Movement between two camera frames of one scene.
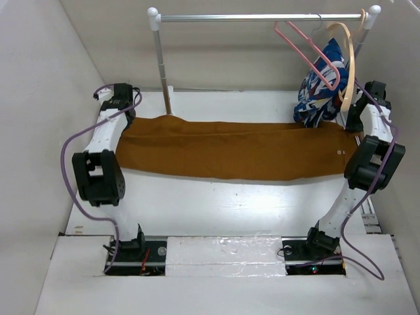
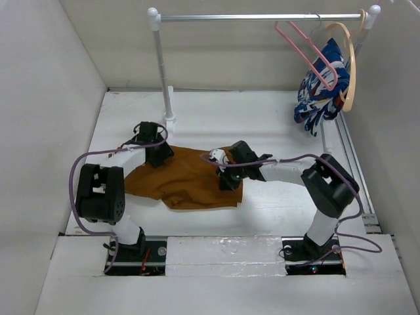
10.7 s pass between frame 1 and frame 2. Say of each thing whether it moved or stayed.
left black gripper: moved
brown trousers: moved
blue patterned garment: stayed
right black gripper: moved
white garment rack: stayed
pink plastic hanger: stayed
